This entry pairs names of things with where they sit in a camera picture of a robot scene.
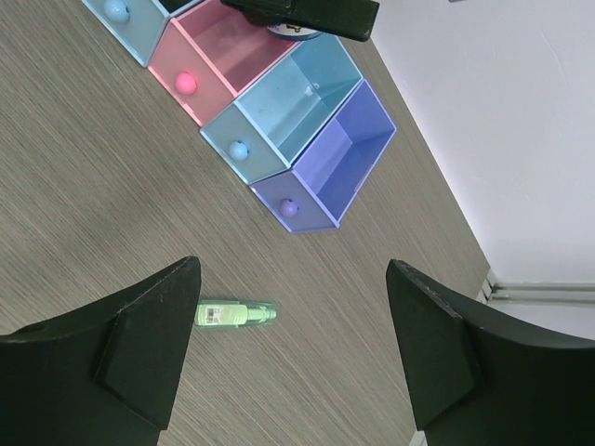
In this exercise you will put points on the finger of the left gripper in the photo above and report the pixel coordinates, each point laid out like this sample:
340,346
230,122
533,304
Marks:
351,19

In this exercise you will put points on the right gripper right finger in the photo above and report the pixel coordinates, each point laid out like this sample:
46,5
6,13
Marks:
477,376

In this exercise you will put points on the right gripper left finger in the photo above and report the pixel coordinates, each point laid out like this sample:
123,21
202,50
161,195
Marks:
106,373

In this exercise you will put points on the blue plastic bin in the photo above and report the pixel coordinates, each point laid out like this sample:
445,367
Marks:
262,132

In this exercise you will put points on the pink plastic bin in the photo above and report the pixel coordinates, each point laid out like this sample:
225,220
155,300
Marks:
209,55

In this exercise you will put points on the purple plastic bin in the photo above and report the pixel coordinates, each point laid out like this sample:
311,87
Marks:
317,190

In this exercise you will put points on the light blue end bin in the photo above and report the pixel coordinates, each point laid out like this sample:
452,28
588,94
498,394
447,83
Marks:
138,24

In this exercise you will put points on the light green correction tape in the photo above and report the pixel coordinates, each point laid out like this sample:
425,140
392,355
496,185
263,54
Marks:
231,314

